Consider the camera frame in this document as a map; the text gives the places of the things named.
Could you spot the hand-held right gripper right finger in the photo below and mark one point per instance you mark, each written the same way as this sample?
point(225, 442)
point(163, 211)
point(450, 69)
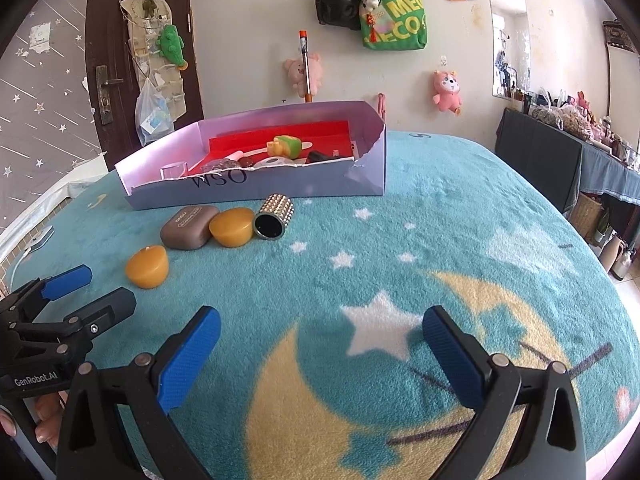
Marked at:
point(452, 360)

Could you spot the wicker basket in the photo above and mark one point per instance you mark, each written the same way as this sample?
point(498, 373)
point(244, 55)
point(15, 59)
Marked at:
point(586, 216)

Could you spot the dark wooden door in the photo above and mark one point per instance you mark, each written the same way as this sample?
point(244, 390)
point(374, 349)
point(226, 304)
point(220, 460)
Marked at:
point(107, 25)

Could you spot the person's left hand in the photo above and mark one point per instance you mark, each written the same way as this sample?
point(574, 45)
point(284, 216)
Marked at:
point(50, 420)

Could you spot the green toy figure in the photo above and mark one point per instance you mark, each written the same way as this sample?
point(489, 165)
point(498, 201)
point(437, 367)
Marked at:
point(285, 146)

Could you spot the table with dark cloth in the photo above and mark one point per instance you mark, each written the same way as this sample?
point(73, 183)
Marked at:
point(540, 155)

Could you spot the red paper bag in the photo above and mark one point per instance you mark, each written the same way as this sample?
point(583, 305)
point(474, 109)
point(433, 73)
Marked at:
point(320, 132)

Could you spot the clear plastic bag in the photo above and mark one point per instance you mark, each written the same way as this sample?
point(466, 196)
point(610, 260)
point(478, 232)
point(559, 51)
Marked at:
point(155, 120)

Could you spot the pile of table clutter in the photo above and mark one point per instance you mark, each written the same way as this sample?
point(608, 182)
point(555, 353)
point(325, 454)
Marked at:
point(575, 120)

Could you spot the pink animal plush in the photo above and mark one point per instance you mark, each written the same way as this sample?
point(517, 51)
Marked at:
point(447, 92)

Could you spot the beige thermos bottle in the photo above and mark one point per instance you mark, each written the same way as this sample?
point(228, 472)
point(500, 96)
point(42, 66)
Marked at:
point(610, 255)

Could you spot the silver studded cylinder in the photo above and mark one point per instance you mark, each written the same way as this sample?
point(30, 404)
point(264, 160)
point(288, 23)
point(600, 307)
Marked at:
point(277, 212)

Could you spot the clear hanging organizer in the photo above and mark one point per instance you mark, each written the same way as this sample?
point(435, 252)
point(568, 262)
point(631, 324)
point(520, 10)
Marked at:
point(142, 35)

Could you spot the orange candle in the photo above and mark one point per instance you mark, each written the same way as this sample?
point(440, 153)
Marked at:
point(231, 227)
point(147, 267)

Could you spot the star printed curtain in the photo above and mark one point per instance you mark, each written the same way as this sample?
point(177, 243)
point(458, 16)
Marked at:
point(45, 100)

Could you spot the red knot charm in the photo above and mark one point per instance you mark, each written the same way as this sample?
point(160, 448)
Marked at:
point(371, 25)

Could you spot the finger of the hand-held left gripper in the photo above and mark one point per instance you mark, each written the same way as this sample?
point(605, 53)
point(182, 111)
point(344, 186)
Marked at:
point(65, 282)
point(107, 310)

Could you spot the clear plastic cup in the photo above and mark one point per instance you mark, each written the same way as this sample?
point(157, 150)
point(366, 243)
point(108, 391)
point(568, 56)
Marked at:
point(174, 171)

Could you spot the green tote bag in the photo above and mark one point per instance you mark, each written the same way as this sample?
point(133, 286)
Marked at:
point(400, 25)

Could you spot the black rectangular tube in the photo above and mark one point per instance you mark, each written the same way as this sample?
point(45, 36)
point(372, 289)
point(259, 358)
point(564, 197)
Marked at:
point(321, 156)

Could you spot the teal printed blanket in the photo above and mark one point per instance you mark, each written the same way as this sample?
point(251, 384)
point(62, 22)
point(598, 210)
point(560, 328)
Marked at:
point(450, 210)

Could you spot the pink pig plush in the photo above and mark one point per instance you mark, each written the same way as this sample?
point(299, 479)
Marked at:
point(295, 72)

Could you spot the pink hanger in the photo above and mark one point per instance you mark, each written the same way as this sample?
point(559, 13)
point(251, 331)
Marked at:
point(382, 107)

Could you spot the mop pole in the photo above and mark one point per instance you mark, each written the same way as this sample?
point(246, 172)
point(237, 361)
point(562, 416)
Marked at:
point(305, 65)

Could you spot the purple cardboard box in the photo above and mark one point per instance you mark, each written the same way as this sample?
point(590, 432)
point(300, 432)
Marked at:
point(300, 185)

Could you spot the green crocodile plush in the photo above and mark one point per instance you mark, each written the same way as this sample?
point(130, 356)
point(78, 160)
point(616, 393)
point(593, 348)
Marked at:
point(170, 45)

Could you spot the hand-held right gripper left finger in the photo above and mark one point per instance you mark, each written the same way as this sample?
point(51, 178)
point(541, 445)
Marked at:
point(187, 360)

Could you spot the wall mirror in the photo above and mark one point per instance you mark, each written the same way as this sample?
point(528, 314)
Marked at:
point(510, 25)

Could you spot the brown eyeshadow case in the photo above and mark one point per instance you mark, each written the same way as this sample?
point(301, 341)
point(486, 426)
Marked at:
point(187, 227)

